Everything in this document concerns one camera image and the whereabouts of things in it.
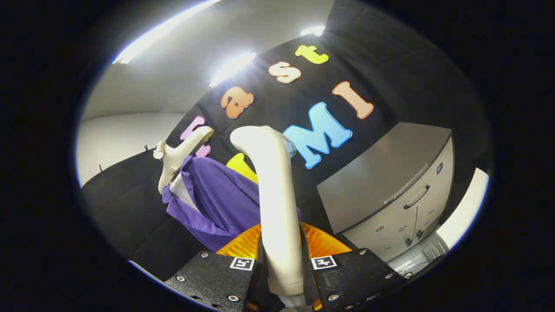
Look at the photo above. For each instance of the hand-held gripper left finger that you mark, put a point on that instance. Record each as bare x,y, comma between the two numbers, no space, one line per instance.
259,281

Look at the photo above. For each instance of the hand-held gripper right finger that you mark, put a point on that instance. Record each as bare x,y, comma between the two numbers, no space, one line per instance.
307,281

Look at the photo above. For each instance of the cream garment steamer head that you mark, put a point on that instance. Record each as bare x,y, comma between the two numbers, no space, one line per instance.
277,208

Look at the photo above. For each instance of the purple button-up jacket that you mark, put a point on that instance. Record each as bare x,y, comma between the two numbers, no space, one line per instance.
225,199

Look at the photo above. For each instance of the cream plastic clothes hanger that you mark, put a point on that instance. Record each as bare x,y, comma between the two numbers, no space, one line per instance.
173,162

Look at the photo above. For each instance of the grey cabinet with black top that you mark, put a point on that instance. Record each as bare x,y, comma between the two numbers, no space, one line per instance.
381,173

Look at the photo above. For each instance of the white flat board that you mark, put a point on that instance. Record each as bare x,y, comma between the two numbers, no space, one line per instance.
466,208

